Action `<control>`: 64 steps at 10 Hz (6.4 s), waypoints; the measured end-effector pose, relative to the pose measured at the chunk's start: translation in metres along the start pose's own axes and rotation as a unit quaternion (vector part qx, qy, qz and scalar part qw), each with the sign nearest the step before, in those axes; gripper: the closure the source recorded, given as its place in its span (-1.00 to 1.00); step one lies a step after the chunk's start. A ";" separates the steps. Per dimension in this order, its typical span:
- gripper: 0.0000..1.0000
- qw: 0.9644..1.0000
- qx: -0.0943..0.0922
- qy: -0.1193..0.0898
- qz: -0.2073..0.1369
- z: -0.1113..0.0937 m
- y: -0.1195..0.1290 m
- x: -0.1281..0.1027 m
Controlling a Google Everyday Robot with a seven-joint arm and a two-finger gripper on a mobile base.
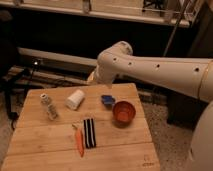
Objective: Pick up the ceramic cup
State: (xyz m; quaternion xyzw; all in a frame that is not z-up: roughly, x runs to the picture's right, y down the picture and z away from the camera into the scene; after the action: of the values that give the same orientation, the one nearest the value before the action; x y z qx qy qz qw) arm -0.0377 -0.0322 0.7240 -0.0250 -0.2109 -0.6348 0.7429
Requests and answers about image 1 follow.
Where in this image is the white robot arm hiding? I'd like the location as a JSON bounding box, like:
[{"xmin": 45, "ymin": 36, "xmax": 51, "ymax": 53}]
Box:
[{"xmin": 88, "ymin": 41, "xmax": 213, "ymax": 171}]

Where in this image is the white ceramic cup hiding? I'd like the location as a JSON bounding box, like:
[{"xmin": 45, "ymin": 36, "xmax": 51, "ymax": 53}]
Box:
[{"xmin": 66, "ymin": 89, "xmax": 85, "ymax": 110}]

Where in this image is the blue small object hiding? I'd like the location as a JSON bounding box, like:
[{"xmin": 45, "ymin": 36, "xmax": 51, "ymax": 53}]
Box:
[{"xmin": 101, "ymin": 95, "xmax": 115, "ymax": 107}]

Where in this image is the orange bowl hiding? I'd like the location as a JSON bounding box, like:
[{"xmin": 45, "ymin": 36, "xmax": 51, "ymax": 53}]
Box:
[{"xmin": 112, "ymin": 101, "xmax": 136, "ymax": 125}]

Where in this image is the black white striped cloth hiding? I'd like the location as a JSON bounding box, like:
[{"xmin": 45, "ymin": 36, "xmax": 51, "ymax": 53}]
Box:
[{"xmin": 83, "ymin": 118, "xmax": 96, "ymax": 149}]

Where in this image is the orange carrot toy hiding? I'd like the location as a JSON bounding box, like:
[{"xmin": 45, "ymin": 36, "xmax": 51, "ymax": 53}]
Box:
[{"xmin": 72, "ymin": 124, "xmax": 84, "ymax": 157}]

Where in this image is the black office chair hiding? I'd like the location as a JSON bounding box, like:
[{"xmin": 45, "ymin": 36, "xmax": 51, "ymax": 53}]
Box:
[{"xmin": 0, "ymin": 10, "xmax": 29, "ymax": 129}]

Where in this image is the metal pole stand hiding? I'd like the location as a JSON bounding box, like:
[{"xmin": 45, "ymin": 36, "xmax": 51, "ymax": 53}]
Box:
[{"xmin": 163, "ymin": 0, "xmax": 190, "ymax": 57}]

